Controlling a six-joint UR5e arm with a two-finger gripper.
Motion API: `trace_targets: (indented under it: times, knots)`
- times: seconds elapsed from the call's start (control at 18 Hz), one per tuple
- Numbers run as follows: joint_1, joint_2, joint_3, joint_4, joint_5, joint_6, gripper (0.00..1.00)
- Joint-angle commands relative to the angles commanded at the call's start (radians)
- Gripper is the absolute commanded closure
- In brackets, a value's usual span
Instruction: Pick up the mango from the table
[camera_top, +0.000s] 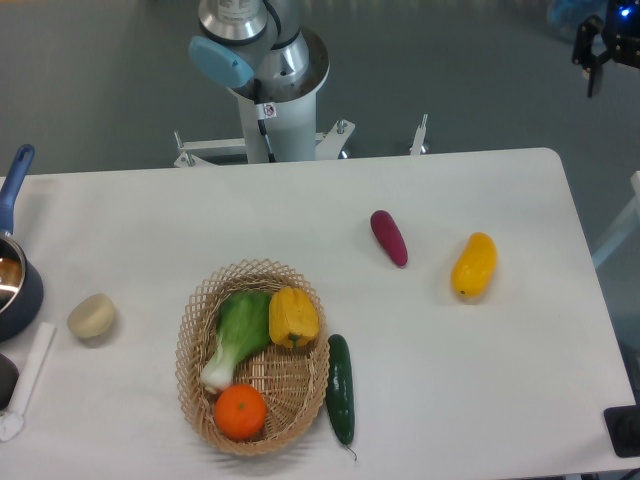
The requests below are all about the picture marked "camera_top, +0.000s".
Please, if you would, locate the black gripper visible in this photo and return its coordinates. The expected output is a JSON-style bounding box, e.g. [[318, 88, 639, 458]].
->
[[571, 0, 639, 98]]

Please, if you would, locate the yellow mango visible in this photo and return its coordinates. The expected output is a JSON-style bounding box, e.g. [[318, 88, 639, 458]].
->
[[450, 232, 498, 299]]

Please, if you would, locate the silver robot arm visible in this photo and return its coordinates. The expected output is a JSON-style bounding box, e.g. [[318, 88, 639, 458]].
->
[[188, 1, 639, 101]]

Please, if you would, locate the blue plastic bag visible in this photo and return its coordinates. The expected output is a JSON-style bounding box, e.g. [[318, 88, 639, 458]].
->
[[546, 0, 607, 43]]

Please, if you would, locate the purple sweet potato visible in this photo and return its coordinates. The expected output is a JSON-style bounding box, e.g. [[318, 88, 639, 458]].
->
[[370, 210, 408, 268]]

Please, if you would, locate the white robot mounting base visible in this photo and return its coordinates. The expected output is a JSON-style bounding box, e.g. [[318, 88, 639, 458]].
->
[[172, 84, 430, 169]]

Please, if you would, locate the black device on table corner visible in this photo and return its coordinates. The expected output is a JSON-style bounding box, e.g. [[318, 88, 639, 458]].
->
[[603, 405, 639, 458]]

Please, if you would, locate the yellow bell pepper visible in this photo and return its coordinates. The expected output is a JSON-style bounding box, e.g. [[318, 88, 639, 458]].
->
[[269, 286, 320, 351]]

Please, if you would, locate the green cucumber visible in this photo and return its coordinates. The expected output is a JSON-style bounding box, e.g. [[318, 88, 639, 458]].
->
[[325, 334, 358, 461]]

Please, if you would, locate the green bok choy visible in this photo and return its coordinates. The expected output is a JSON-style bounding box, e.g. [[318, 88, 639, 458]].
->
[[200, 290, 271, 393]]

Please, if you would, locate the woven wicker basket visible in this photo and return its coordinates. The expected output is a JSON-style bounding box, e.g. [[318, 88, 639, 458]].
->
[[176, 259, 329, 456]]

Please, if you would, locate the orange fruit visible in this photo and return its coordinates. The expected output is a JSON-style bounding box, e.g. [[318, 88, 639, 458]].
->
[[214, 384, 267, 441]]

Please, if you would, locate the beige potato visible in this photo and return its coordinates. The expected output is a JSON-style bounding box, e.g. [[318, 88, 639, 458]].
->
[[67, 293, 116, 339]]

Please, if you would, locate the blue saucepan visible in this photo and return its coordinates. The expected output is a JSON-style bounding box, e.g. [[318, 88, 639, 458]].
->
[[1, 144, 44, 342]]

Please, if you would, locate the dark round object left edge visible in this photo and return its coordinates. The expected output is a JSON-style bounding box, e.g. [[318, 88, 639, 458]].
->
[[0, 354, 19, 410]]

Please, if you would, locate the white rolled cloth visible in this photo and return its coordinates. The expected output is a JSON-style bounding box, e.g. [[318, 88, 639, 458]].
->
[[1, 322, 56, 443]]

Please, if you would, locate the white frame right edge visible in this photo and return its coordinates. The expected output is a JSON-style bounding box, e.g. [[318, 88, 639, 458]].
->
[[592, 171, 639, 269]]

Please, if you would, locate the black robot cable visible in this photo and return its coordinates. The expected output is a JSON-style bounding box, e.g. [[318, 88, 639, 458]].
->
[[252, 77, 277, 164]]

